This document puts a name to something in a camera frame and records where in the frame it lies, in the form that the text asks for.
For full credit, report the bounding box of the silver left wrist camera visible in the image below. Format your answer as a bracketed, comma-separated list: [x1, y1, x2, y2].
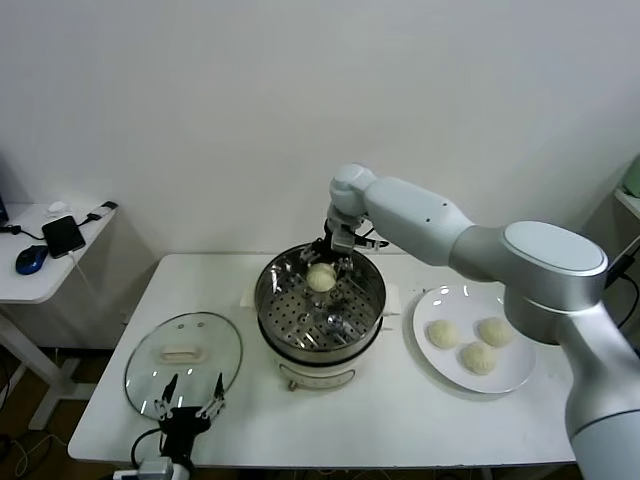
[137, 458, 175, 480]

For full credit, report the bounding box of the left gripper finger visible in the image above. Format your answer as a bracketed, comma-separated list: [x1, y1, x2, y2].
[152, 373, 179, 422]
[195, 372, 227, 420]

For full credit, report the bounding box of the white oval plate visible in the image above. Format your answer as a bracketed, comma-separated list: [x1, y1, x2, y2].
[412, 284, 537, 396]

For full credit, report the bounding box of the white charging cable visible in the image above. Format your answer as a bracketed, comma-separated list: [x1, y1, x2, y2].
[68, 252, 109, 311]

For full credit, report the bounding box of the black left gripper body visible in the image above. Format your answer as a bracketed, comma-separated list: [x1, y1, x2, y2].
[157, 406, 212, 459]

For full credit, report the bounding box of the black silver cable adapter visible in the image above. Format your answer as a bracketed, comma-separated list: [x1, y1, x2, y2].
[85, 201, 120, 224]

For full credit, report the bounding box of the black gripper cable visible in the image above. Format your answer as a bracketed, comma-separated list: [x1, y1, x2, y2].
[130, 427, 166, 466]
[349, 224, 391, 251]

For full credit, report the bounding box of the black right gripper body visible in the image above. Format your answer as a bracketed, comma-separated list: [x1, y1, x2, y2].
[310, 218, 355, 270]

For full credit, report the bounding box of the blue computer mouse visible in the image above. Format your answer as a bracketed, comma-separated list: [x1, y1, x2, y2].
[14, 245, 51, 276]

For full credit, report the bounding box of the white shelf edge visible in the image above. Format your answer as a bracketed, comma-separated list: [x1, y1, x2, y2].
[613, 189, 640, 221]

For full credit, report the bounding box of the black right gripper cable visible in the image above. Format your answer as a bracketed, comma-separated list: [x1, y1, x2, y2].
[349, 224, 391, 251]

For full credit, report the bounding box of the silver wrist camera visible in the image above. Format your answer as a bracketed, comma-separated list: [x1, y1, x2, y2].
[331, 223, 357, 255]
[137, 458, 175, 480]

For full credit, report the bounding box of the white side table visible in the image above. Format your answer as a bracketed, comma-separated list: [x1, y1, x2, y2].
[0, 202, 121, 431]

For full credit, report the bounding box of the white steamed baozi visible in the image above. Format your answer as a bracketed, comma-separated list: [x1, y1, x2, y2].
[305, 263, 336, 294]
[477, 317, 515, 348]
[459, 342, 500, 376]
[425, 319, 461, 350]

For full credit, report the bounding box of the black power cable with adapter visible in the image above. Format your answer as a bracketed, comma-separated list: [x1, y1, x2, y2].
[602, 244, 640, 331]

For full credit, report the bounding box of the perforated steel steamer basket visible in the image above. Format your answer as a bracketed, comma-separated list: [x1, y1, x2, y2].
[255, 243, 389, 362]

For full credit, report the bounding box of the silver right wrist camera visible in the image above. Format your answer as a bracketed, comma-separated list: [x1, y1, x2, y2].
[331, 223, 357, 255]

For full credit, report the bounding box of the cream electric cooker base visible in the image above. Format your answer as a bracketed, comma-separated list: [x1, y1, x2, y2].
[241, 279, 404, 392]

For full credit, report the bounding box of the black desk cable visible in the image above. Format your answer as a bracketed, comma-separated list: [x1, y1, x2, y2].
[0, 223, 47, 242]

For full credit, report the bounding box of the dark screen edge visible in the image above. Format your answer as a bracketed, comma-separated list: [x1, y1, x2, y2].
[0, 154, 11, 226]

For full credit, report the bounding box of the black smartphone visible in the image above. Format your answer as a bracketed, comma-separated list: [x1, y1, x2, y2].
[41, 216, 87, 260]

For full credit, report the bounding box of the oval glass pot lid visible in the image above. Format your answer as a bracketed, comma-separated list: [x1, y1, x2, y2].
[123, 312, 245, 420]

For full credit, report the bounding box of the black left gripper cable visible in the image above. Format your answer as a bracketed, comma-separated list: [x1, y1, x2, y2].
[130, 427, 166, 466]

